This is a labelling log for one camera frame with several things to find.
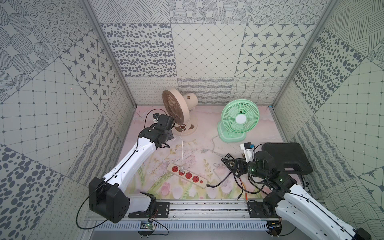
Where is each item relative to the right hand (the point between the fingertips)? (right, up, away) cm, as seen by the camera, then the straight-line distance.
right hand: (231, 162), depth 77 cm
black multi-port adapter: (-1, -2, -9) cm, 10 cm away
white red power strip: (-24, -9, +6) cm, 26 cm away
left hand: (-37, +16, +4) cm, 41 cm away
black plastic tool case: (+37, -1, +11) cm, 39 cm away
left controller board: (-42, -30, -7) cm, 52 cm away
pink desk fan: (-28, +29, +4) cm, 41 cm away
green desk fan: (+6, +24, +5) cm, 25 cm away
